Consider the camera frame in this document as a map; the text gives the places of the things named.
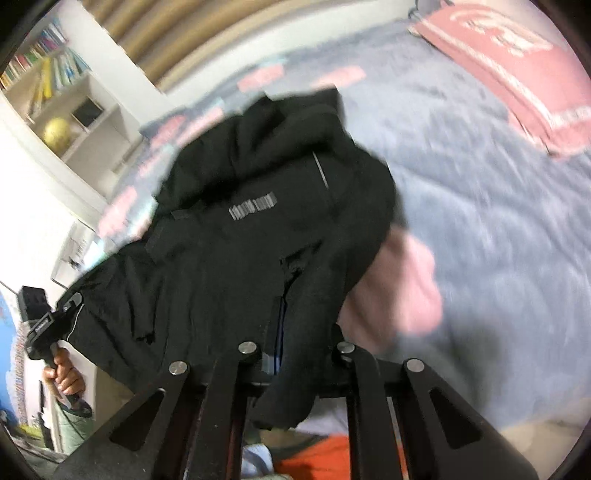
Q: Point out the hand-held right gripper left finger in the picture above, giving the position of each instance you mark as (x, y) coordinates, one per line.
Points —
(231, 383)

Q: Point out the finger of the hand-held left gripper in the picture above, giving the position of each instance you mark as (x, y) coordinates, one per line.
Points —
(73, 301)

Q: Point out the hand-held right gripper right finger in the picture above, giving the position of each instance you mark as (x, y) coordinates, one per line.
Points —
(364, 392)

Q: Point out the black hooded jacket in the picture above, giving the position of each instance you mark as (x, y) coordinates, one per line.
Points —
(231, 258)

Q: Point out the person's left forearm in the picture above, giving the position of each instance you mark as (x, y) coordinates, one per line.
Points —
(76, 429)

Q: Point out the person's left hand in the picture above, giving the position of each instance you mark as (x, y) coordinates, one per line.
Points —
(67, 376)

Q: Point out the orange cloth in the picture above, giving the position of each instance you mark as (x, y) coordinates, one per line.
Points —
(318, 457)

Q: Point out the yellow globe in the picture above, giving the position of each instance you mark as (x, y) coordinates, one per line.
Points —
(57, 134)

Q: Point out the white bookshelf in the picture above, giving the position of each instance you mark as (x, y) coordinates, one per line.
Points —
(106, 134)

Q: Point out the grey floral blanket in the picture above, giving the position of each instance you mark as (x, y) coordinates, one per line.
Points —
(471, 207)

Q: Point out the row of books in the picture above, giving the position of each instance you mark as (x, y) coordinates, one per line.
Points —
(46, 64)

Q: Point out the striped window blind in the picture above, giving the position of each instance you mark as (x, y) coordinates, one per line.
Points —
(184, 32)

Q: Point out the pink pillow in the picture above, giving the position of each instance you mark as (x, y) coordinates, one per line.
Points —
(517, 64)

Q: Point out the grey pillow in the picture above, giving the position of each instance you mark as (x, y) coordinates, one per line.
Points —
(427, 7)

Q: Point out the black picture frame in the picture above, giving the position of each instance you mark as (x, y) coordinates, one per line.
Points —
(87, 114)

